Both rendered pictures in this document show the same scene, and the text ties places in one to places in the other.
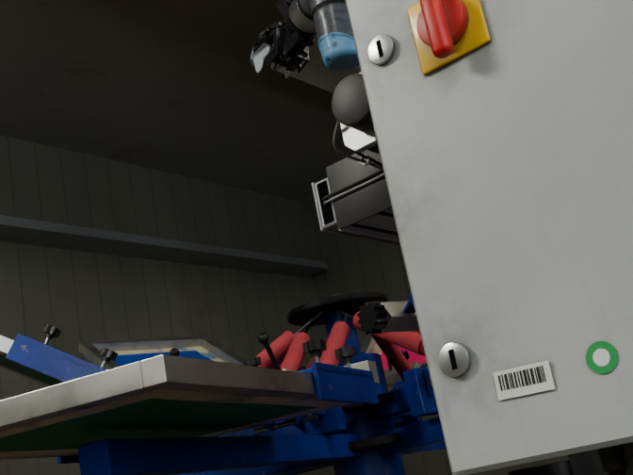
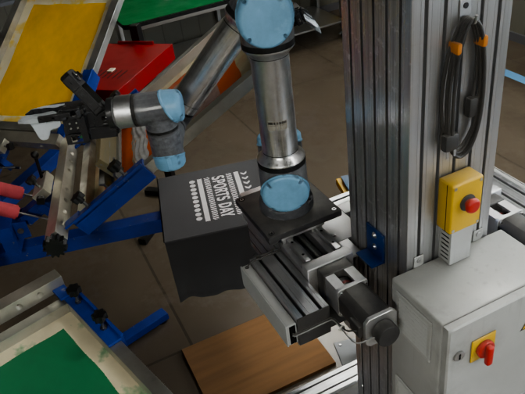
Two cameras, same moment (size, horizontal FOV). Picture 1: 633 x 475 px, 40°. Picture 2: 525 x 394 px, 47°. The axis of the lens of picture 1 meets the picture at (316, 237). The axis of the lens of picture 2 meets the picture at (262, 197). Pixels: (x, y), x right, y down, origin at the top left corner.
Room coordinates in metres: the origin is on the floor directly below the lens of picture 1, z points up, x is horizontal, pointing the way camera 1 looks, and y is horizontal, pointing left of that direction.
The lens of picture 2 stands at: (0.57, 0.87, 2.23)
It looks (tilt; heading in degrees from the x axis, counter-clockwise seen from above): 34 degrees down; 302
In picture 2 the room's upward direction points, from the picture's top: 8 degrees counter-clockwise
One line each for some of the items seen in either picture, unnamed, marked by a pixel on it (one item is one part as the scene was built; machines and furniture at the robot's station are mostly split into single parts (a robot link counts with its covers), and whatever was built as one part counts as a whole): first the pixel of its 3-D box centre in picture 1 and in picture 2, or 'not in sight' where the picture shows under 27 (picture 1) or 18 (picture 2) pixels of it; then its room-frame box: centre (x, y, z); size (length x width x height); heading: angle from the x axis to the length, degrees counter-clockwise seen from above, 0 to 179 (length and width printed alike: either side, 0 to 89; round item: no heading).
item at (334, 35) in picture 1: (346, 37); (167, 142); (1.43, -0.12, 1.55); 0.11 x 0.08 x 0.11; 119
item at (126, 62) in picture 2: not in sight; (111, 72); (2.82, -1.42, 1.06); 0.61 x 0.46 x 0.12; 99
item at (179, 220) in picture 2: not in sight; (221, 195); (1.74, -0.72, 0.95); 0.48 x 0.44 x 0.01; 39
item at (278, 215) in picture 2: not in sight; (284, 189); (1.25, -0.35, 1.31); 0.15 x 0.15 x 0.10
